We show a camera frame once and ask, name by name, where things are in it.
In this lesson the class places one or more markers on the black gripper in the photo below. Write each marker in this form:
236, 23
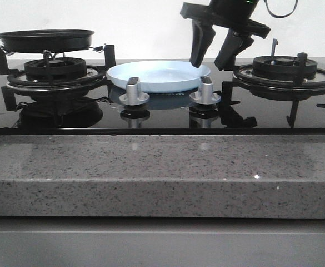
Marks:
233, 14

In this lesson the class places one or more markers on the light blue plate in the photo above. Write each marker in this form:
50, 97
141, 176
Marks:
159, 76

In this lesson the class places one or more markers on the black frying pan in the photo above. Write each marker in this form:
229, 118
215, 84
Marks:
53, 40

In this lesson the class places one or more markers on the right silver stove knob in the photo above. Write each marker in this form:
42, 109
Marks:
205, 94

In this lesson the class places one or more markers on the silver stove knob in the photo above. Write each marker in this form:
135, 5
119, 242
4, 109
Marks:
205, 94
134, 96

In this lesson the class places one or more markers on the right black gas burner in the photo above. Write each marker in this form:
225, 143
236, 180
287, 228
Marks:
282, 68

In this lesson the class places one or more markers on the black gas burner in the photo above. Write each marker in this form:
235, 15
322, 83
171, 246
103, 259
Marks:
282, 68
67, 68

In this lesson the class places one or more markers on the black glass gas cooktop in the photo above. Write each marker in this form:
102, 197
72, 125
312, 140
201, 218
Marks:
240, 112

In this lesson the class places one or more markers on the right black pan support grate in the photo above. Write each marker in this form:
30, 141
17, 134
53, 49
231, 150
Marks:
298, 89

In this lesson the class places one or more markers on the black pan support grate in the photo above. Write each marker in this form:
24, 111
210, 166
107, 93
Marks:
298, 89
52, 90

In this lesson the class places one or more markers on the left silver stove knob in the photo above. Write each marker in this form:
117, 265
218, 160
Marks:
134, 96

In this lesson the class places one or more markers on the left black pan support grate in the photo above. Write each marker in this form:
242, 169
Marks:
52, 90

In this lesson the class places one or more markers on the left black gas burner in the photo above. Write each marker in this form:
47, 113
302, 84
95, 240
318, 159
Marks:
67, 68

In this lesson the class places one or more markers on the grey cabinet front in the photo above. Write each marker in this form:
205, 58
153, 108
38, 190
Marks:
161, 242

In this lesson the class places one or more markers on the wire pan stand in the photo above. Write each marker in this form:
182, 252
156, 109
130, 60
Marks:
52, 55

